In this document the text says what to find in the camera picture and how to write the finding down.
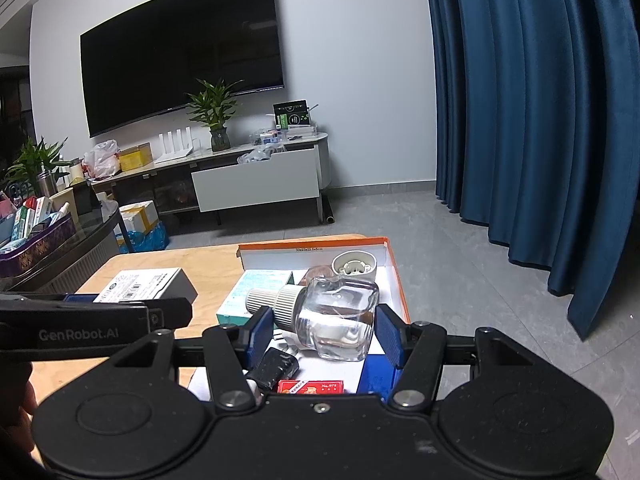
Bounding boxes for cream box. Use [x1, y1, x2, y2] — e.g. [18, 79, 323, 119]
[52, 187, 79, 227]

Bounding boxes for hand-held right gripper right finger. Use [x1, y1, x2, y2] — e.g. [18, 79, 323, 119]
[374, 303, 540, 409]

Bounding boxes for pile of small boxes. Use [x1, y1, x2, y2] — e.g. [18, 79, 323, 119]
[0, 194, 72, 257]

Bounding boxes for small white box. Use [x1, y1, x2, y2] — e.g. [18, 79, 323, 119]
[94, 267, 199, 307]

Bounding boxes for clear refill bottle white cap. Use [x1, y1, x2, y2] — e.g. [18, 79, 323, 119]
[244, 275, 380, 363]

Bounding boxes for black wall television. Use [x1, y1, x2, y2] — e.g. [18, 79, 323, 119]
[79, 0, 287, 139]

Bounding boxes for potted plant in dark vase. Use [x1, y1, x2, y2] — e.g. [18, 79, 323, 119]
[184, 78, 247, 154]

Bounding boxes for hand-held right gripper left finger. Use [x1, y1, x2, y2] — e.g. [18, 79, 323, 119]
[102, 304, 276, 409]

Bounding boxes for teal and white box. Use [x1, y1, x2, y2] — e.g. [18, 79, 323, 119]
[215, 269, 296, 329]

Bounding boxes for plant in metal pot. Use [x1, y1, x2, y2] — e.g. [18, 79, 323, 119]
[2, 137, 72, 199]

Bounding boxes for white and yellow carton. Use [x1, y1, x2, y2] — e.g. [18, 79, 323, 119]
[119, 200, 161, 237]

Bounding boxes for small black item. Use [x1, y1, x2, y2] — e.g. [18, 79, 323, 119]
[247, 347, 301, 392]

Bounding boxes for blue curtain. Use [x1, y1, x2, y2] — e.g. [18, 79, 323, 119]
[421, 0, 640, 342]

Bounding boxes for white router with antennas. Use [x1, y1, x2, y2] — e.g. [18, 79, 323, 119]
[154, 128, 197, 164]

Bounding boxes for long television cabinet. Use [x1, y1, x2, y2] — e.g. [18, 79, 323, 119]
[86, 131, 332, 227]

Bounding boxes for dark glass door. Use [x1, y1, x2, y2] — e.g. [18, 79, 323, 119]
[0, 64, 34, 172]

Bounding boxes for clear plastic container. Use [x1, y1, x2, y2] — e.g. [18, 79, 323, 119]
[247, 127, 319, 147]

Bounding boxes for purple patterned tray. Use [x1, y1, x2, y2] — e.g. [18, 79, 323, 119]
[0, 212, 79, 279]

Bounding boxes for black and green box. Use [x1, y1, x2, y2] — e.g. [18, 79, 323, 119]
[273, 98, 314, 129]

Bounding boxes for colourful playing card box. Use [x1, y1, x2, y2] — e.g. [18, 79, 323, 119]
[277, 378, 350, 397]

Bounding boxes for blue plastic box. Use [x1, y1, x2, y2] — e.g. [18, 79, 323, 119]
[357, 355, 404, 397]

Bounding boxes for orange and white cardboard box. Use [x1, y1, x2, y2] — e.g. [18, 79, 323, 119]
[187, 235, 413, 404]

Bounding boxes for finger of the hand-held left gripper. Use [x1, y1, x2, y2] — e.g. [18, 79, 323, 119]
[0, 292, 99, 312]
[95, 297, 194, 333]

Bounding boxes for white round vented heater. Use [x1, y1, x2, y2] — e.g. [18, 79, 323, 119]
[331, 251, 377, 284]

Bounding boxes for white cabinet drawer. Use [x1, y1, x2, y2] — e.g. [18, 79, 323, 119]
[190, 145, 322, 213]

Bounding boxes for yellow box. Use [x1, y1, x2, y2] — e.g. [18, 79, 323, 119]
[118, 142, 153, 173]

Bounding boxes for white and red plastic bag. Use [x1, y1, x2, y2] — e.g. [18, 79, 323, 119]
[81, 139, 122, 180]

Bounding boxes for round black glass table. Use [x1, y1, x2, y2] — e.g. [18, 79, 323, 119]
[0, 204, 124, 294]

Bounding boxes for clear plastic bag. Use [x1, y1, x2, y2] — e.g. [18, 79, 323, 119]
[236, 143, 287, 166]

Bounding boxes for black stand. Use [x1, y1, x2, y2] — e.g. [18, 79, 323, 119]
[72, 179, 104, 217]

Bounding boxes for blue plastic packet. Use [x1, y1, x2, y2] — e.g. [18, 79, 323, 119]
[115, 222, 172, 254]

